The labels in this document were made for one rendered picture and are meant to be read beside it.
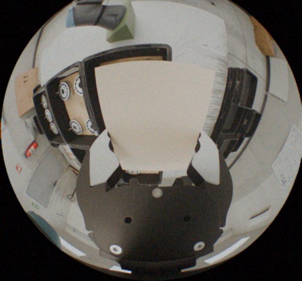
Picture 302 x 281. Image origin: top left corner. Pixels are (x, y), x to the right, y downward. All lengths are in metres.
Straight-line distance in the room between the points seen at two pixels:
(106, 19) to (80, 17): 0.11
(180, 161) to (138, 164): 0.07
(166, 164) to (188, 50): 0.55
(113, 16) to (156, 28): 0.24
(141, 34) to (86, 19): 0.30
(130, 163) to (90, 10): 0.49
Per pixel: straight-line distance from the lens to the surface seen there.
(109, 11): 0.47
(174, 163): 0.15
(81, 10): 0.45
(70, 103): 0.60
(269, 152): 2.99
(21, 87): 3.13
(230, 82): 1.17
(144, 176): 0.76
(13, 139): 3.17
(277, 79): 2.95
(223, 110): 1.21
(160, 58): 0.39
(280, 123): 2.88
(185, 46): 0.57
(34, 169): 3.37
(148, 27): 0.60
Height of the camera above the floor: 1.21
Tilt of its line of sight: 58 degrees down
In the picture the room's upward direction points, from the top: 180 degrees clockwise
